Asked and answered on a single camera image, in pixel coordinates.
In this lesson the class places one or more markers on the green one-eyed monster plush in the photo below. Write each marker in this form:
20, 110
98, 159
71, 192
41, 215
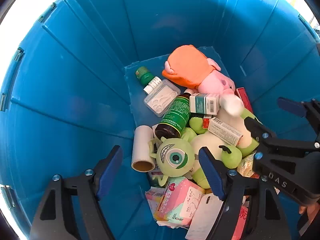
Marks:
175, 157

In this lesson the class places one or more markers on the white teal medicine box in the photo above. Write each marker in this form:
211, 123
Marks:
202, 103

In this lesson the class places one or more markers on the pink green pad pack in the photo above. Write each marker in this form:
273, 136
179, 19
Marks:
180, 202

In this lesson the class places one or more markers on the person's right hand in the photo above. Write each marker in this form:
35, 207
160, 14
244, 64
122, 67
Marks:
308, 208

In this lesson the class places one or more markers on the clear floss pick box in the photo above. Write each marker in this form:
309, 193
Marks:
161, 97

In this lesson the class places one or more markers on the pale pink tissue pack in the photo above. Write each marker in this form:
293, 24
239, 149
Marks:
153, 198

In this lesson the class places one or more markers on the pink pig plush orange hood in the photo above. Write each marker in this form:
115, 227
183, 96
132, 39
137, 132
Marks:
190, 65

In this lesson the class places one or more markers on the brown bottle with green label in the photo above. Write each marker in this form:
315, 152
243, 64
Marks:
175, 115

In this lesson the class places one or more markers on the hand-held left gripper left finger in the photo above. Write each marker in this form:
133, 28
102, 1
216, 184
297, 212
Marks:
110, 172

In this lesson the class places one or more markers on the long white box with barcode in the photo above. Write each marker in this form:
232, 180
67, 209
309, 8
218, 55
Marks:
225, 131

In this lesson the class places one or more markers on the green white plush toy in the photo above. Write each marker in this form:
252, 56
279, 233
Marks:
207, 142

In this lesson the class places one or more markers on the white rounded object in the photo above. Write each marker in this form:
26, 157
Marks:
232, 105

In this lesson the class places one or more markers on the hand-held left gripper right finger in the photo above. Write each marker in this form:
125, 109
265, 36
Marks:
212, 175

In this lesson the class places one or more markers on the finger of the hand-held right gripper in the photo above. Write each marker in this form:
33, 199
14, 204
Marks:
257, 130
292, 107

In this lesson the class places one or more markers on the red box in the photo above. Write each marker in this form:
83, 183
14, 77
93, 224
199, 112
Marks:
243, 98

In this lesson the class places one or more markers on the green capped small bottle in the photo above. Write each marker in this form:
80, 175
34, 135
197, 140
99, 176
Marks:
145, 76

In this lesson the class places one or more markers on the blue plastic crate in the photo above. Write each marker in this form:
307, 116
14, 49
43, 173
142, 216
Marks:
75, 80

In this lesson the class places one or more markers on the white lint roller refill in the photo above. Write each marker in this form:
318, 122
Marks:
142, 147

